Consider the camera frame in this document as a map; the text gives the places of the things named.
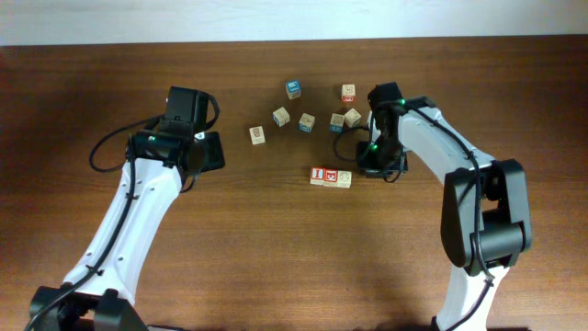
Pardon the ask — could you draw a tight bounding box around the plain wooden drawing block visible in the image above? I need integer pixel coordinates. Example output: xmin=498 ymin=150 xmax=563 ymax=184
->
xmin=336 ymin=170 xmax=353 ymax=188

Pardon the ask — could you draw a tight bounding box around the blue top leaf block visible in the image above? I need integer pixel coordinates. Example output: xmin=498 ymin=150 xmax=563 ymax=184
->
xmin=285 ymin=80 xmax=301 ymax=99

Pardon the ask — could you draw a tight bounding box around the red letter I block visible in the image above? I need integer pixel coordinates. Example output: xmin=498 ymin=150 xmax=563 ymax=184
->
xmin=310 ymin=167 xmax=325 ymax=186

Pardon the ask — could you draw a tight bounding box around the blue number five block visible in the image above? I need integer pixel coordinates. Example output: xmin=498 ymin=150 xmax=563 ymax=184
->
xmin=272 ymin=107 xmax=290 ymax=127

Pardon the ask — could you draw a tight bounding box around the red framed far block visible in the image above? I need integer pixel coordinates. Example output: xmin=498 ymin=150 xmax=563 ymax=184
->
xmin=341 ymin=84 xmax=356 ymax=102

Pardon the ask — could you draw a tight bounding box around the red letter E block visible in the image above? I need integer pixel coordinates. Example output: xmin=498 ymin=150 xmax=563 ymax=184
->
xmin=323 ymin=169 xmax=338 ymax=187

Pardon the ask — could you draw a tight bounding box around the green drawing wooden block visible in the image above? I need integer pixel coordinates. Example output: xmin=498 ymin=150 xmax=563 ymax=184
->
xmin=344 ymin=108 xmax=362 ymax=128

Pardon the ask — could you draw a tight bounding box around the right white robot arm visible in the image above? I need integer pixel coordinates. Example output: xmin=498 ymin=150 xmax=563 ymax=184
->
xmin=357 ymin=83 xmax=533 ymax=330

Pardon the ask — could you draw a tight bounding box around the blue letter D block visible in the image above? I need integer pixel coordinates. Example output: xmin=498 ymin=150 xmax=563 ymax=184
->
xmin=299 ymin=113 xmax=315 ymax=132

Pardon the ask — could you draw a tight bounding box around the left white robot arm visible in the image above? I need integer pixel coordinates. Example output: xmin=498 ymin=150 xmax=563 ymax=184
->
xmin=26 ymin=86 xmax=225 ymax=330

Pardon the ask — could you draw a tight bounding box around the yellow snake wooden block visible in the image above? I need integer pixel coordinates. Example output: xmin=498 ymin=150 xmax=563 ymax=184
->
xmin=249 ymin=126 xmax=266 ymax=145

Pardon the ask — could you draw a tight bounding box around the blue edge wooden block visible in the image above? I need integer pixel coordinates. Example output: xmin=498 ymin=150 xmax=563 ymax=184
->
xmin=329 ymin=113 xmax=345 ymax=132

